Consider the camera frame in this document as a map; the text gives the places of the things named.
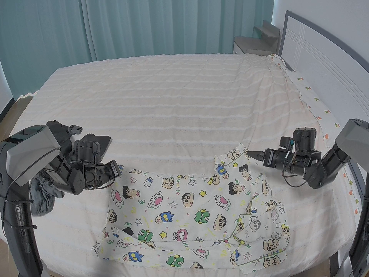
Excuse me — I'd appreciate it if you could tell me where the black cable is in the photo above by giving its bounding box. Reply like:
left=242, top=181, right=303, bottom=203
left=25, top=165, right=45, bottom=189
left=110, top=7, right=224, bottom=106
left=282, top=169, right=310, bottom=188

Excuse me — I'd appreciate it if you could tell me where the white printed pyjama top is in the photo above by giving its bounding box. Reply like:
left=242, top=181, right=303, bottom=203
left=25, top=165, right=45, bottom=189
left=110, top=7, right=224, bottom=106
left=92, top=143, right=291, bottom=274

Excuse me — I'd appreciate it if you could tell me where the black garment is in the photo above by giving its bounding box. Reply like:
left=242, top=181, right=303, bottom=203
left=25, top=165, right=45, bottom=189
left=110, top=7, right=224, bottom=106
left=47, top=120, right=112, bottom=162

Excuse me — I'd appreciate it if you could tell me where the grey bedside table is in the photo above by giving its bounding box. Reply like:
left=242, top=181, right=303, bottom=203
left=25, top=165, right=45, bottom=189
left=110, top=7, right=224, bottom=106
left=234, top=20, right=281, bottom=55

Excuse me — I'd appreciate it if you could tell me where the bed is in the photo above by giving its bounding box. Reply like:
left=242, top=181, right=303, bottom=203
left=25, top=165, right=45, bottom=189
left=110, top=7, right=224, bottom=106
left=0, top=10, right=369, bottom=274

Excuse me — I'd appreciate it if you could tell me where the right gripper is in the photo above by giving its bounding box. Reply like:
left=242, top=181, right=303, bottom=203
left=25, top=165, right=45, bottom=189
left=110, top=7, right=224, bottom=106
left=264, top=148, right=285, bottom=170

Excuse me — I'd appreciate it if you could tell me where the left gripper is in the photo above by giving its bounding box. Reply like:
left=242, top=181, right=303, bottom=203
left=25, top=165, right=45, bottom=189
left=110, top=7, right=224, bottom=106
left=94, top=160, right=121, bottom=188

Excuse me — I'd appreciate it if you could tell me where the white printed pillow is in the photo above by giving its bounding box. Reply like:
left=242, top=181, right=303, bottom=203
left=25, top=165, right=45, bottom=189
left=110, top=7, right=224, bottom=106
left=267, top=54, right=343, bottom=149

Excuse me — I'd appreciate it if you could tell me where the blue-green curtain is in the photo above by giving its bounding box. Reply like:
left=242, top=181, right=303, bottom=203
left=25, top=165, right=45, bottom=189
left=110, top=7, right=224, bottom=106
left=84, top=0, right=276, bottom=61
left=0, top=0, right=97, bottom=99

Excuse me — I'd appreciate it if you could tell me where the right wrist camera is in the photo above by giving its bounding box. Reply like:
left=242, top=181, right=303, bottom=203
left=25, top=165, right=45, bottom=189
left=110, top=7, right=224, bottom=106
left=279, top=136, right=294, bottom=150

